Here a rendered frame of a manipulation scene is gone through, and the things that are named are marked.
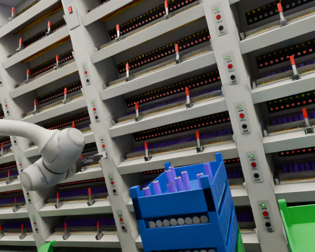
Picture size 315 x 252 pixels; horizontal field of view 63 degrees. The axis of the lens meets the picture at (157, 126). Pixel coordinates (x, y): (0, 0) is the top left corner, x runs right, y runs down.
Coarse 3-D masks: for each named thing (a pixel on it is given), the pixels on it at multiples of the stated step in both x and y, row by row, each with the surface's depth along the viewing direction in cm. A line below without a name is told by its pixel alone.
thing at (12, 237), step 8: (0, 224) 208; (8, 224) 203; (16, 224) 196; (24, 224) 191; (0, 232) 199; (8, 232) 193; (16, 232) 188; (24, 232) 178; (32, 232) 179; (0, 240) 187; (8, 240) 182; (16, 240) 178; (24, 240) 173; (32, 240) 169
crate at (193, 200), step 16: (160, 176) 84; (192, 176) 89; (208, 176) 58; (224, 176) 80; (176, 192) 60; (192, 192) 59; (208, 192) 57; (144, 208) 63; (160, 208) 62; (176, 208) 60; (192, 208) 59; (208, 208) 58
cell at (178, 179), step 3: (177, 177) 69; (180, 177) 69; (177, 180) 68; (180, 180) 69; (177, 183) 68; (180, 183) 68; (177, 186) 69; (180, 186) 68; (177, 189) 69; (180, 189) 68; (183, 189) 69
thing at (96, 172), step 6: (96, 150) 157; (90, 168) 143; (96, 168) 139; (78, 174) 143; (84, 174) 141; (90, 174) 140; (96, 174) 138; (102, 174) 136; (66, 180) 149; (72, 180) 147
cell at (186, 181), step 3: (183, 171) 74; (186, 171) 74; (183, 174) 74; (186, 174) 74; (183, 177) 74; (186, 177) 74; (183, 180) 74; (186, 180) 74; (183, 183) 74; (186, 183) 74; (189, 183) 74; (186, 186) 74; (189, 186) 74; (186, 189) 74; (189, 189) 74
